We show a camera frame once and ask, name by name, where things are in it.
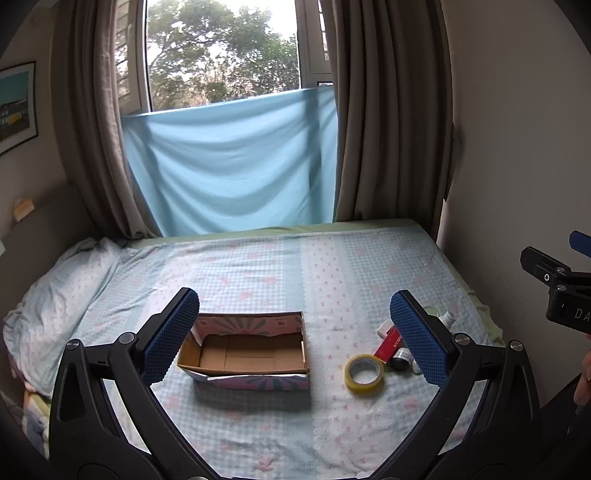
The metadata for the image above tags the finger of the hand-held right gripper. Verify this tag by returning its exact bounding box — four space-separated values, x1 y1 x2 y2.
569 230 591 257
520 246 573 283

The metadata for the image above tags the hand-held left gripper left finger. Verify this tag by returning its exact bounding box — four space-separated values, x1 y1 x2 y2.
48 287 201 463

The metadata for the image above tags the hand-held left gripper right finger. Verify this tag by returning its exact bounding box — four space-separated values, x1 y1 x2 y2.
389 290 541 463

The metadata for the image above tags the cardboard box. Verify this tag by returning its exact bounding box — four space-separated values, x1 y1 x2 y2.
177 311 311 391

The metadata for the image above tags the person's right hand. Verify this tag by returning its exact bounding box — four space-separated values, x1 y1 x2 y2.
573 349 591 408

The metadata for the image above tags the red tube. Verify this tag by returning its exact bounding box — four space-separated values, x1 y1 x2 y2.
373 324 407 364

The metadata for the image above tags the clear tape roll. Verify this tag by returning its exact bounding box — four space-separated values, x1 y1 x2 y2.
344 354 385 393

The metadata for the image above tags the checked pillow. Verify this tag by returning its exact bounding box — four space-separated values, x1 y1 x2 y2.
2 237 126 398

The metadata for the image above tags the checked floral bed sheet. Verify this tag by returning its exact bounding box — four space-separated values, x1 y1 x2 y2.
2 220 504 480

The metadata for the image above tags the green mattress cover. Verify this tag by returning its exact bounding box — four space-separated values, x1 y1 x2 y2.
124 218 505 348

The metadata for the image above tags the light blue window cloth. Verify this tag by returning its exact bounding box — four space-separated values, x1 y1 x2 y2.
121 85 341 238

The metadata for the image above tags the brown curtain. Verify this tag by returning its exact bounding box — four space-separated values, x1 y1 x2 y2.
329 0 456 232
50 0 163 240

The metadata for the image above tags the framed wall picture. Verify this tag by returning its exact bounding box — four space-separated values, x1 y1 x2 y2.
0 61 38 158

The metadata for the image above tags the window frame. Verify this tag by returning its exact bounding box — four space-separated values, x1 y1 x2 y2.
113 0 336 117

